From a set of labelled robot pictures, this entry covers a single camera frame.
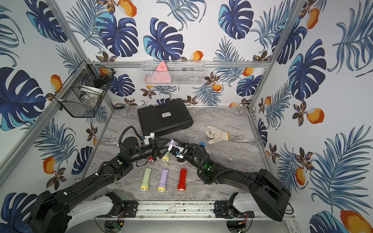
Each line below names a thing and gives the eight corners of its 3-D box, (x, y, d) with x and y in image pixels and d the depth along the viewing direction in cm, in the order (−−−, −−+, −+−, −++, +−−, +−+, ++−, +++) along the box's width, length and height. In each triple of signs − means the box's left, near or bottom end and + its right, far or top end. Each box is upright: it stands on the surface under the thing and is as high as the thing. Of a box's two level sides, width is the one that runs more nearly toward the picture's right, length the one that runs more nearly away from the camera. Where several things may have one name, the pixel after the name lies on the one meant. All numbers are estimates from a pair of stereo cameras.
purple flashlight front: (158, 192, 82) (157, 190, 79) (163, 170, 90) (162, 168, 87) (165, 193, 82) (164, 191, 79) (169, 171, 90) (169, 169, 87)
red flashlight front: (177, 191, 82) (177, 189, 80) (179, 170, 90) (179, 168, 88) (185, 191, 82) (185, 190, 80) (187, 170, 90) (187, 168, 87)
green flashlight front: (141, 190, 83) (139, 188, 80) (145, 169, 90) (143, 167, 88) (148, 190, 83) (147, 188, 80) (152, 169, 90) (151, 167, 88)
